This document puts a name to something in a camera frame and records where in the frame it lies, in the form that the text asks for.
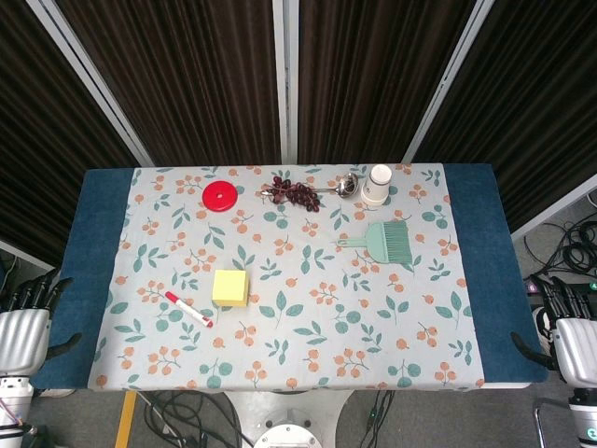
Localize red and white marker pen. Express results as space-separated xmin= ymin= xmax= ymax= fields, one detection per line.
xmin=164 ymin=290 xmax=215 ymax=329

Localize yellow floor tape strip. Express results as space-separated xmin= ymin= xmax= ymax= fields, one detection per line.
xmin=114 ymin=390 xmax=139 ymax=448

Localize mint green hand brush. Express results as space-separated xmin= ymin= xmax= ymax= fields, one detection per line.
xmin=336 ymin=219 xmax=415 ymax=273

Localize silver metal ladle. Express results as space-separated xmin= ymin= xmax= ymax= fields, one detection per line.
xmin=259 ymin=172 xmax=359 ymax=199

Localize blue felt table cover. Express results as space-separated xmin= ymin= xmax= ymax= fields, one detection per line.
xmin=29 ymin=162 xmax=549 ymax=391

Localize floral printed tablecloth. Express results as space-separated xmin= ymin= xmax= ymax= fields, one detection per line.
xmin=87 ymin=163 xmax=487 ymax=391

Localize dark folding screen panels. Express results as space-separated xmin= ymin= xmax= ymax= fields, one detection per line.
xmin=0 ymin=0 xmax=597 ymax=267

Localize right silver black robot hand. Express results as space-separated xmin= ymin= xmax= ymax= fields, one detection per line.
xmin=509 ymin=274 xmax=597 ymax=384

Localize red round disc lid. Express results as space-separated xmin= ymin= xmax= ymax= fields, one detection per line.
xmin=201 ymin=181 xmax=239 ymax=214

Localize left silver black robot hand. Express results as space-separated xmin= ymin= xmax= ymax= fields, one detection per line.
xmin=0 ymin=269 xmax=83 ymax=377

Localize yellow cube block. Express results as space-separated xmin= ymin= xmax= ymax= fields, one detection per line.
xmin=211 ymin=269 xmax=250 ymax=308

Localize white paper cup stack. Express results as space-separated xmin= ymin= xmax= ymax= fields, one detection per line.
xmin=360 ymin=163 xmax=393 ymax=207

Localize black floor cable bundle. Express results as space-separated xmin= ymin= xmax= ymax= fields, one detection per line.
xmin=522 ymin=218 xmax=597 ymax=286

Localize dark red grape bunch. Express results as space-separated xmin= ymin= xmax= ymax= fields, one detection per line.
xmin=267 ymin=175 xmax=323 ymax=214

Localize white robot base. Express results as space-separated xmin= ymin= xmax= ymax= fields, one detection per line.
xmin=225 ymin=389 xmax=354 ymax=448

